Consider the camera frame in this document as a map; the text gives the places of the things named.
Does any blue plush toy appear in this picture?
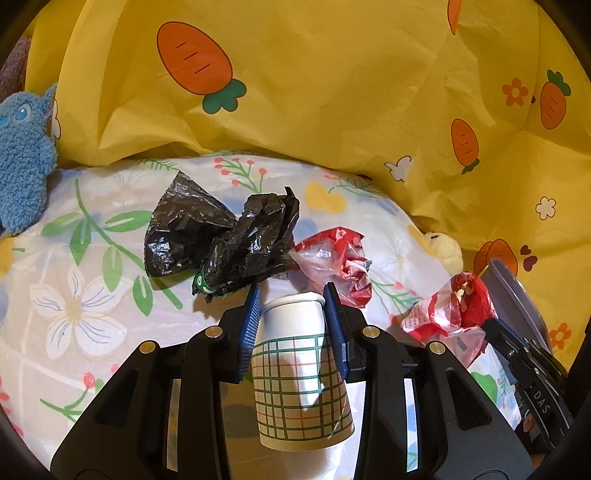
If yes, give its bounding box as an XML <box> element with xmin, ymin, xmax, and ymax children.
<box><xmin>0</xmin><ymin>83</ymin><xmax>60</xmax><ymax>236</ymax></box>

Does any grey plastic bin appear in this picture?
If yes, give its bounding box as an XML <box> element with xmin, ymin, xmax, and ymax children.
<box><xmin>480</xmin><ymin>258</ymin><xmax>555</xmax><ymax>356</ymax></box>

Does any red plastic bag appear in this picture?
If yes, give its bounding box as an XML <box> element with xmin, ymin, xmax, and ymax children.
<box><xmin>291</xmin><ymin>226</ymin><xmax>374</xmax><ymax>309</ymax></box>
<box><xmin>401</xmin><ymin>272</ymin><xmax>498</xmax><ymax>370</ymax></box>

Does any brown teddy bear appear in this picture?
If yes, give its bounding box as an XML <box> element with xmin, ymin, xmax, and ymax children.
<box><xmin>0</xmin><ymin>37</ymin><xmax>32</xmax><ymax>100</ymax></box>

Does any cream plush toy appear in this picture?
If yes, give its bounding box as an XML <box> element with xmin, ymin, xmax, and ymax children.
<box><xmin>422</xmin><ymin>231</ymin><xmax>463</xmax><ymax>277</ymax></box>

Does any floral plastic table cover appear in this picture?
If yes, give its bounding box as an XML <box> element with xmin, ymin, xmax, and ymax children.
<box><xmin>0</xmin><ymin>154</ymin><xmax>522</xmax><ymax>480</ymax></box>

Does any black plastic bag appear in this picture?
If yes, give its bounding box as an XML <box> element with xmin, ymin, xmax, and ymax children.
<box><xmin>144</xmin><ymin>171</ymin><xmax>301</xmax><ymax>303</ymax></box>

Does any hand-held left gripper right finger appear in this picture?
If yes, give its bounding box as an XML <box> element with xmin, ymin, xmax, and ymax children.
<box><xmin>323</xmin><ymin>281</ymin><xmax>534</xmax><ymax>480</ymax></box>

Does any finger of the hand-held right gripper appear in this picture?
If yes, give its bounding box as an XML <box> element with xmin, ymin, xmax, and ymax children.
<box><xmin>481</xmin><ymin>316</ymin><xmax>532</xmax><ymax>365</ymax></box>

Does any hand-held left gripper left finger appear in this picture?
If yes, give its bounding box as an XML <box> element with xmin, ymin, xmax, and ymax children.
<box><xmin>50</xmin><ymin>284</ymin><xmax>264</xmax><ymax>480</ymax></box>

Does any checked paper cup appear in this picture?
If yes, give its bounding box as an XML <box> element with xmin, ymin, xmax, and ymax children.
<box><xmin>250</xmin><ymin>292</ymin><xmax>356</xmax><ymax>452</ymax></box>

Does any yellow carrot print cloth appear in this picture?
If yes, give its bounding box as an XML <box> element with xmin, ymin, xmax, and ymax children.
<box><xmin>18</xmin><ymin>0</ymin><xmax>591</xmax><ymax>370</ymax></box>

